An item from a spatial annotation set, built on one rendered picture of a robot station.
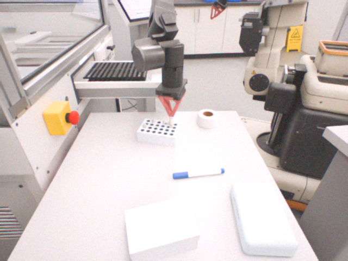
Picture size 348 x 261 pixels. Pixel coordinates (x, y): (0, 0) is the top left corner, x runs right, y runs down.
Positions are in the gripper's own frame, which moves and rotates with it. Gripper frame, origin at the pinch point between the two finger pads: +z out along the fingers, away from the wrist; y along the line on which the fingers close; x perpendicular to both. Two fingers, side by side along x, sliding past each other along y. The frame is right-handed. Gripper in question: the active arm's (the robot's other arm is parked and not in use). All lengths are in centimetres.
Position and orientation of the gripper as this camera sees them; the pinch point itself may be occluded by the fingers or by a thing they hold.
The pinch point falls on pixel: (172, 113)
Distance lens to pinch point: 64.5
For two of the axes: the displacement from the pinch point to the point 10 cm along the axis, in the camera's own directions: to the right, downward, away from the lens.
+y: -2.8, 5.2, -8.1
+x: 9.6, 1.6, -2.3
